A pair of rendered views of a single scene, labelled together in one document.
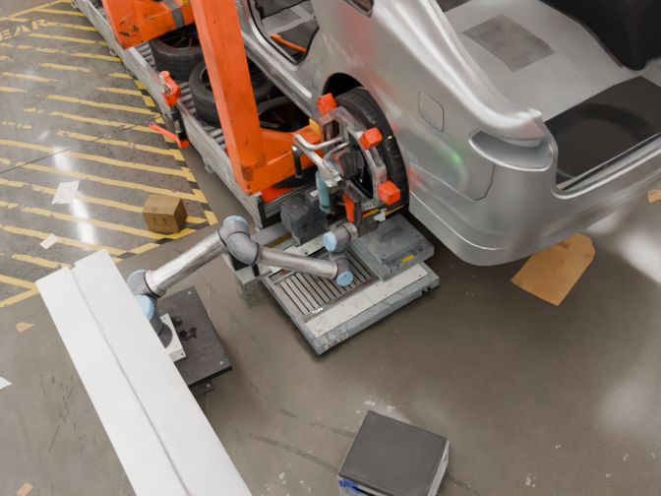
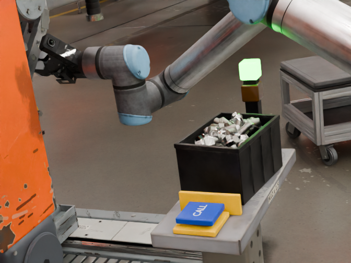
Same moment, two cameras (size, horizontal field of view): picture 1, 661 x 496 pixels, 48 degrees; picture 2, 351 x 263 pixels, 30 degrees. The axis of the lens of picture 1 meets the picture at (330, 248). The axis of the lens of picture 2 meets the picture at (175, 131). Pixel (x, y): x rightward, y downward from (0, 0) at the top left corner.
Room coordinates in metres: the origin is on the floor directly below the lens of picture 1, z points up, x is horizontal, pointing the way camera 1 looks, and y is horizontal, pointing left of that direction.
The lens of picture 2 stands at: (3.57, 1.39, 0.99)
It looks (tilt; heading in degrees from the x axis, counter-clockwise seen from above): 19 degrees down; 232
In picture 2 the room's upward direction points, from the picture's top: 7 degrees counter-clockwise
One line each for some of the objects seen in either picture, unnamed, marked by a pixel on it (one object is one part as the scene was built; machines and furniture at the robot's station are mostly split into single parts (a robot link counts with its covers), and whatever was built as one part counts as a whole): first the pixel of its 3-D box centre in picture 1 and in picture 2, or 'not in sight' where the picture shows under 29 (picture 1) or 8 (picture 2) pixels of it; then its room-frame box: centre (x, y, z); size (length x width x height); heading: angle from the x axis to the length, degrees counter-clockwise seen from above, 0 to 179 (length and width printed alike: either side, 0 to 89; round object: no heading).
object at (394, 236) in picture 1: (383, 217); not in sight; (2.99, -0.32, 0.32); 0.40 x 0.30 x 0.28; 27
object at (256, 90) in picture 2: not in sight; (252, 91); (2.57, 0.41, 0.59); 0.04 x 0.04 x 0.04; 27
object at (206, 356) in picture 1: (165, 362); not in sight; (2.30, 0.95, 0.15); 0.60 x 0.60 x 0.30; 20
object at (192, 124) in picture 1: (179, 110); not in sight; (4.34, 0.93, 0.28); 2.47 x 0.09 x 0.22; 27
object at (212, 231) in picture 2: not in sight; (201, 222); (2.90, 0.57, 0.46); 0.08 x 0.08 x 0.01; 27
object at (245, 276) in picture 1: (239, 254); (231, 192); (2.75, 0.50, 0.44); 0.43 x 0.17 x 0.03; 27
